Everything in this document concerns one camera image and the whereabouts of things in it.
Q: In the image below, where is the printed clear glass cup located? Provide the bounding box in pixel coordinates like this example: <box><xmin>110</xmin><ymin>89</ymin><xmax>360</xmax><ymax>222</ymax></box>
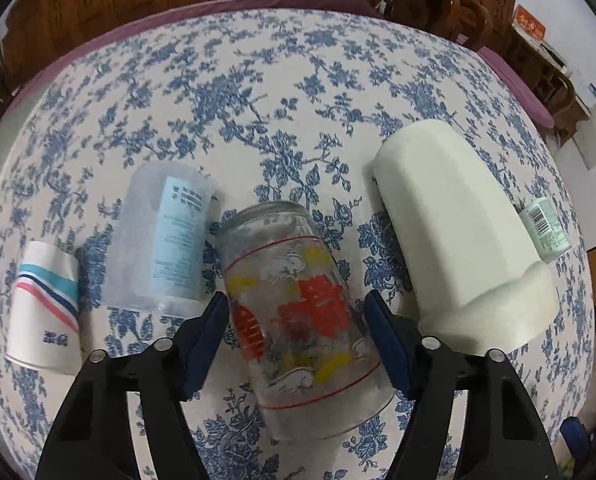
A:
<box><xmin>216</xmin><ymin>202</ymin><xmax>394</xmax><ymax>442</ymax></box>

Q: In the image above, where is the white striped paper cup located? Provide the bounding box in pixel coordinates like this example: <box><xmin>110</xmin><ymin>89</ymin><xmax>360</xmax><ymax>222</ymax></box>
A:
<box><xmin>6</xmin><ymin>240</ymin><xmax>82</xmax><ymax>375</ymax></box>

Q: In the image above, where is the frosted plastic cup, blue label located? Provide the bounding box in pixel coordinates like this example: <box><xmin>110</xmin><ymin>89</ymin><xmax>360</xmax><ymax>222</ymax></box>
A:
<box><xmin>102</xmin><ymin>162</ymin><xmax>212</xmax><ymax>318</ymax></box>

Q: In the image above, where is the white insulated steel mug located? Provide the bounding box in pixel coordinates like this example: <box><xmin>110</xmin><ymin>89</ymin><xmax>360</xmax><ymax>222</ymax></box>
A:
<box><xmin>373</xmin><ymin>119</ymin><xmax>560</xmax><ymax>356</ymax></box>

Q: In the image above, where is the small green labelled bottle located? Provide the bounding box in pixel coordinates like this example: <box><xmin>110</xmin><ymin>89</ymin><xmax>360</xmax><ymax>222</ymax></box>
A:
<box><xmin>519</xmin><ymin>197</ymin><xmax>571</xmax><ymax>263</ymax></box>

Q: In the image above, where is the white appliance box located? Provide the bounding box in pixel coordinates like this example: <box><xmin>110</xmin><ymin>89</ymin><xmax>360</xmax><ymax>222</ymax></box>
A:
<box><xmin>574</xmin><ymin>84</ymin><xmax>596</xmax><ymax>170</ymax></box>

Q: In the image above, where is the blue floral tablecloth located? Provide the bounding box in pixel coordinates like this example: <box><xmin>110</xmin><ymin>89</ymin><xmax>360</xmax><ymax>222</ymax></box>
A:
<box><xmin>0</xmin><ymin>10</ymin><xmax>593</xmax><ymax>479</ymax></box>

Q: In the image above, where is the red sign card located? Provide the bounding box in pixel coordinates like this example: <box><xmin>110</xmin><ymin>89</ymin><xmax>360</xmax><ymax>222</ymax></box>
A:
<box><xmin>512</xmin><ymin>4</ymin><xmax>546</xmax><ymax>44</ymax></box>

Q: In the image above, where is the wooden armchair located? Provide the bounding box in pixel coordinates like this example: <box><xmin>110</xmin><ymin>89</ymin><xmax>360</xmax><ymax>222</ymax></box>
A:
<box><xmin>376</xmin><ymin>0</ymin><xmax>493</xmax><ymax>51</ymax></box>

